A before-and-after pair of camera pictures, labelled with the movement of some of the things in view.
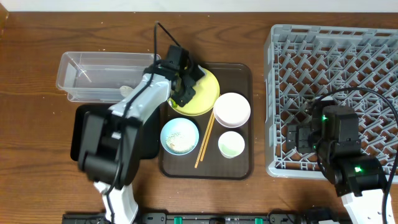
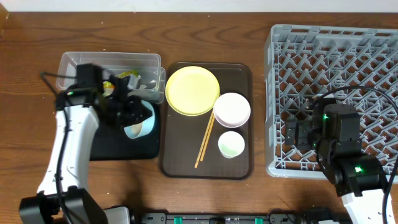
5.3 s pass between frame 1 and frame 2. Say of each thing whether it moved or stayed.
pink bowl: stayed
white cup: stayed
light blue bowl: moved
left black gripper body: moved
